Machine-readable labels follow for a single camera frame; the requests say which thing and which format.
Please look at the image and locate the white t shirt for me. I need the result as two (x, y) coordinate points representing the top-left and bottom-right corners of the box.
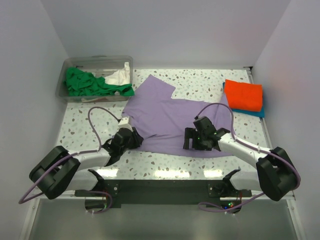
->
(104, 62), (131, 86)

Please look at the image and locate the purple t shirt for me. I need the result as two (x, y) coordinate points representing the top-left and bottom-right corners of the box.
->
(122, 75), (231, 158)

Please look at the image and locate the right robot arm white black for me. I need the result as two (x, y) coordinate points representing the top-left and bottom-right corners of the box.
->
(183, 116), (301, 201)

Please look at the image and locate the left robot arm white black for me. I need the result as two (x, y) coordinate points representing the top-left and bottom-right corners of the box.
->
(29, 127), (144, 200)

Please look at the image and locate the clear plastic bin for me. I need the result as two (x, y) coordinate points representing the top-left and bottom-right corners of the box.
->
(55, 56), (135, 103)

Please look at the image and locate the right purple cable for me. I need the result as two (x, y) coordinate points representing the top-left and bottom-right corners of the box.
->
(194, 102), (301, 213)

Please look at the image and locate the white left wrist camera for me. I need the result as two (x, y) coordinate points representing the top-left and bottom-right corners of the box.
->
(118, 116), (132, 131)

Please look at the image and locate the teal folded t shirt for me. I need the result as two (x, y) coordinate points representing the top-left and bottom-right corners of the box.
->
(221, 82), (266, 118)

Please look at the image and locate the green t shirt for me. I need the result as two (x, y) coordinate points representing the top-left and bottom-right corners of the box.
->
(64, 67), (135, 97)

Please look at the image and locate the orange folded t shirt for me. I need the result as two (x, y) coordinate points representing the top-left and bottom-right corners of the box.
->
(223, 79), (264, 111)

